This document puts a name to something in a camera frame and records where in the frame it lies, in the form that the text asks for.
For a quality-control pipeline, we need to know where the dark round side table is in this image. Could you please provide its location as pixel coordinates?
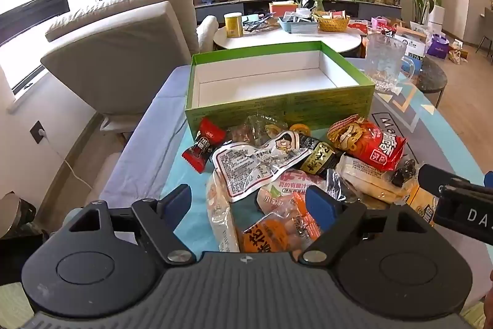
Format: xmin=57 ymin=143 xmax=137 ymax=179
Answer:
xmin=415 ymin=55 xmax=450 ymax=110

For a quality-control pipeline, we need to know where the white power cable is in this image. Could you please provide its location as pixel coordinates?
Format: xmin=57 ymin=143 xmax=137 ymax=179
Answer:
xmin=45 ymin=135 xmax=94 ymax=191

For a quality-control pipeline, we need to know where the tall leafy floor plant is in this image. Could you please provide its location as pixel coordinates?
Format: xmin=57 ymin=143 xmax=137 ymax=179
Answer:
xmin=398 ymin=0 xmax=442 ymax=25

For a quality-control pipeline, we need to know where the black snack bar packet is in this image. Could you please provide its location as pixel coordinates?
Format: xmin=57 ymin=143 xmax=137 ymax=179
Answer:
xmin=296 ymin=134 xmax=344 ymax=176

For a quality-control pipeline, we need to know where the yellow can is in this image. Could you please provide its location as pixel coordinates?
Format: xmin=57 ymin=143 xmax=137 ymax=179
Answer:
xmin=224 ymin=13 xmax=246 ymax=40

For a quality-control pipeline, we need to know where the white cartoon face snack packet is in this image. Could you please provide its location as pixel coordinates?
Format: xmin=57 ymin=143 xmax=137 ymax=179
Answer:
xmin=212 ymin=130 xmax=305 ymax=203

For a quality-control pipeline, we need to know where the lavender cloth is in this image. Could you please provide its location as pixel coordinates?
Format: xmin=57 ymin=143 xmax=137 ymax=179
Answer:
xmin=98 ymin=65 xmax=193 ymax=208

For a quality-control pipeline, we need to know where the dark bin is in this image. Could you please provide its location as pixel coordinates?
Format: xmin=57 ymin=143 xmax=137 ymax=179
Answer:
xmin=0 ymin=192 xmax=47 ymax=276

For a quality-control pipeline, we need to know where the dark television cabinet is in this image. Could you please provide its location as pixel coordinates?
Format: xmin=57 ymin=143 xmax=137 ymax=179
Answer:
xmin=194 ymin=0 xmax=403 ymax=26

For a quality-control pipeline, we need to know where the orange snack packet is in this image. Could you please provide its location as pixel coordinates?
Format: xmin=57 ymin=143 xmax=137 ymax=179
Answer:
xmin=239 ymin=211 xmax=321 ymax=261

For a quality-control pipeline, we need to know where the pink drink pouch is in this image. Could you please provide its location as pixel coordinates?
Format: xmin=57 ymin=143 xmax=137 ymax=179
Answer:
xmin=257 ymin=169 xmax=328 ymax=215

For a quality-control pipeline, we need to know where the yellow woven basket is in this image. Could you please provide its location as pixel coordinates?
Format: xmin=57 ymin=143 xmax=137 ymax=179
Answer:
xmin=316 ymin=15 xmax=351 ymax=33

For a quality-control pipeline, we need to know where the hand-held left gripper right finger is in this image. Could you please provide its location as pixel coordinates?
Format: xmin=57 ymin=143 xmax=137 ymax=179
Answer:
xmin=299 ymin=186 xmax=430 ymax=264

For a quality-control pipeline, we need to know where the wall socket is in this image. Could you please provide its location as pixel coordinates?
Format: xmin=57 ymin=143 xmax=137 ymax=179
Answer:
xmin=31 ymin=120 xmax=49 ymax=144

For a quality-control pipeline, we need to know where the yellow packet with black label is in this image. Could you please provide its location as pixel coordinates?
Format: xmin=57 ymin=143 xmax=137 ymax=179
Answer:
xmin=405 ymin=184 xmax=440 ymax=226

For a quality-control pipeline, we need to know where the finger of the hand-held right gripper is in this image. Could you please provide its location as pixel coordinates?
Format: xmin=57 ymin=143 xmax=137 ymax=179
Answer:
xmin=418 ymin=164 xmax=473 ymax=197

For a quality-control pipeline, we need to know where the round white coffee table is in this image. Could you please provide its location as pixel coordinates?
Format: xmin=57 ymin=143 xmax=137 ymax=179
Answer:
xmin=214 ymin=18 xmax=363 ymax=58

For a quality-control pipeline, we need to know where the beige recliner sofa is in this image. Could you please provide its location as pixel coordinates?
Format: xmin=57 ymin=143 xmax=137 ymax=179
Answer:
xmin=40 ymin=0 xmax=219 ymax=133

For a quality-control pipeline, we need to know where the orange jelly cup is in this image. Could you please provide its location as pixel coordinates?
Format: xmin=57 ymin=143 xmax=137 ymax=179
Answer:
xmin=289 ymin=123 xmax=311 ymax=138

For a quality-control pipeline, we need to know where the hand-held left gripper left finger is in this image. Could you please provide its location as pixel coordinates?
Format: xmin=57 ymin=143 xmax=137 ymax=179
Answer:
xmin=62 ymin=184 xmax=195 ymax=266

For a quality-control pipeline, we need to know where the purple gift bag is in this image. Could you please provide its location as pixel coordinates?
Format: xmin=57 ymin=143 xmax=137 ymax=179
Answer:
xmin=426 ymin=35 xmax=451 ymax=58

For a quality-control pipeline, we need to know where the cream snack packet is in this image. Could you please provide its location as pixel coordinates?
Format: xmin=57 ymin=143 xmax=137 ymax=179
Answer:
xmin=336 ymin=155 xmax=417 ymax=205

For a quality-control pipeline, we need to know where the green cardboard box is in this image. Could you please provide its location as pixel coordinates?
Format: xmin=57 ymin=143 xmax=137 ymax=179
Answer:
xmin=185 ymin=41 xmax=375 ymax=137

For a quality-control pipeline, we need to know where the red noodle snack packet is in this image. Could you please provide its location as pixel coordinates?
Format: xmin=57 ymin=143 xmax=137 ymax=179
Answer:
xmin=327 ymin=115 xmax=408 ymax=172

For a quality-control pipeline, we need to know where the white air purifier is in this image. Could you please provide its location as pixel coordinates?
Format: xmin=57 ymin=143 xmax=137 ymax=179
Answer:
xmin=427 ymin=5 xmax=446 ymax=35

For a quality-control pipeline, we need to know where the glass mug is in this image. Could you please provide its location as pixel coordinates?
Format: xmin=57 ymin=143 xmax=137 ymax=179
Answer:
xmin=364 ymin=33 xmax=418 ymax=94

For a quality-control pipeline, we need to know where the orange tissue box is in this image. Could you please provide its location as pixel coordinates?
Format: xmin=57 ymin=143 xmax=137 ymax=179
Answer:
xmin=269 ymin=1 xmax=299 ymax=19

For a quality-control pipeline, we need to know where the pale long snack packet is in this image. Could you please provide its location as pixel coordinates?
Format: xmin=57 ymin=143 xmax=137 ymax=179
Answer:
xmin=206 ymin=171 xmax=241 ymax=253

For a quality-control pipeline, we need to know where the clear packet of dark candies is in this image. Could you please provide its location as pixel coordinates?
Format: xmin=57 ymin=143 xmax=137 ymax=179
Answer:
xmin=390 ymin=158 xmax=419 ymax=188

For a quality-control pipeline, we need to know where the dark red candy packet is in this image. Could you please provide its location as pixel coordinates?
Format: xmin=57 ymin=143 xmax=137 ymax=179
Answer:
xmin=182 ymin=117 xmax=224 ymax=173

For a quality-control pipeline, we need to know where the blue plastic tray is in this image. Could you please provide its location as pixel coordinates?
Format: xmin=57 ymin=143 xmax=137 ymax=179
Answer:
xmin=278 ymin=16 xmax=320 ymax=34

